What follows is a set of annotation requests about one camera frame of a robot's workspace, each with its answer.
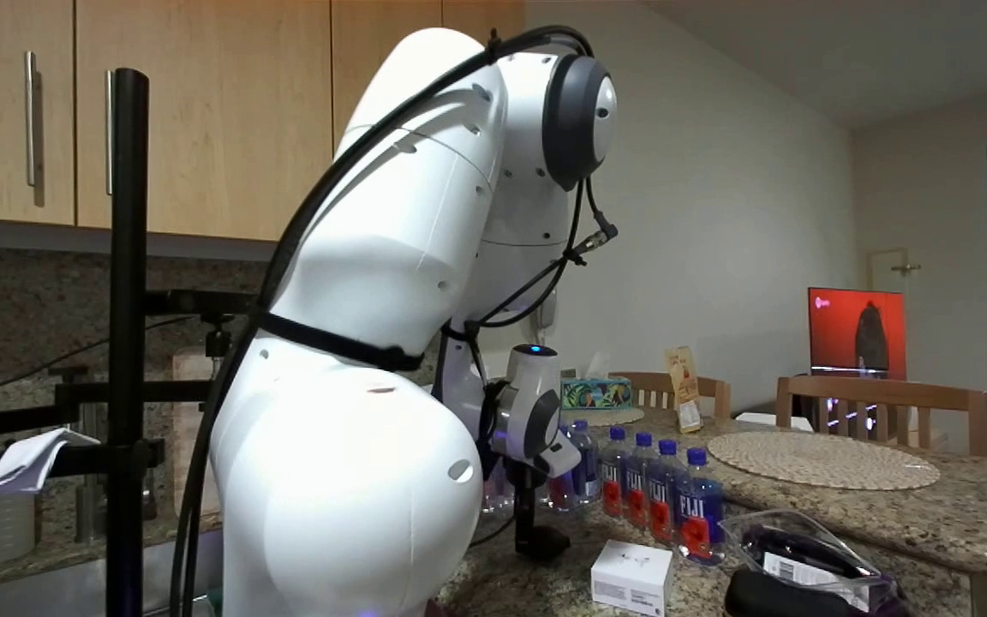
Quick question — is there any tissue box teal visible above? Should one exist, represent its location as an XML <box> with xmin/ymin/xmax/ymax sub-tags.
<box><xmin>559</xmin><ymin>359</ymin><xmax>634</xmax><ymax>411</ymax></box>

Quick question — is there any white folded paper note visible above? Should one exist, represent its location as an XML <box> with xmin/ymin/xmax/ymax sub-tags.
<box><xmin>0</xmin><ymin>425</ymin><xmax>91</xmax><ymax>494</ymax></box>

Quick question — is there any blue water bottle front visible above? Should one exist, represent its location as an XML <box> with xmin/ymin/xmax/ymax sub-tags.
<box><xmin>678</xmin><ymin>447</ymin><xmax>723</xmax><ymax>562</ymax></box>

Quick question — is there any white small cardboard box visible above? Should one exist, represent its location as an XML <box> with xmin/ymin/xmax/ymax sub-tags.
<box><xmin>588</xmin><ymin>542</ymin><xmax>671</xmax><ymax>617</ymax></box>

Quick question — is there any black vertical stand pole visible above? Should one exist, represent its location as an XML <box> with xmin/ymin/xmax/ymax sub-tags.
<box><xmin>105</xmin><ymin>69</ymin><xmax>148</xmax><ymax>617</ymax></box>

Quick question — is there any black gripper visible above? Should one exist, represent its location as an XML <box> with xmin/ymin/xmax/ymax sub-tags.
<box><xmin>502</xmin><ymin>458</ymin><xmax>568</xmax><ymax>562</ymax></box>

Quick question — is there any red and black poster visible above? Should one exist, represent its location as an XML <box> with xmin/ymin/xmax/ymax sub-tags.
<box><xmin>806</xmin><ymin>288</ymin><xmax>908</xmax><ymax>379</ymax></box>

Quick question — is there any round woven placemat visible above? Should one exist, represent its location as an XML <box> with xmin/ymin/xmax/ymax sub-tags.
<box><xmin>709</xmin><ymin>431</ymin><xmax>942</xmax><ymax>494</ymax></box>

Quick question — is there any wooden chair right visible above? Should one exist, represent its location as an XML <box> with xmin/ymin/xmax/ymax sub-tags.
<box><xmin>773</xmin><ymin>374</ymin><xmax>987</xmax><ymax>457</ymax></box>

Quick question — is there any clear plastic purse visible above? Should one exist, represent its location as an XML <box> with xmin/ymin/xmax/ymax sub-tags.
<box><xmin>723</xmin><ymin>510</ymin><xmax>911</xmax><ymax>617</ymax></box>

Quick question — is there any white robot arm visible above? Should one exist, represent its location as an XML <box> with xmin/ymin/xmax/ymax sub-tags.
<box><xmin>210</xmin><ymin>24</ymin><xmax>618</xmax><ymax>617</ymax></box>

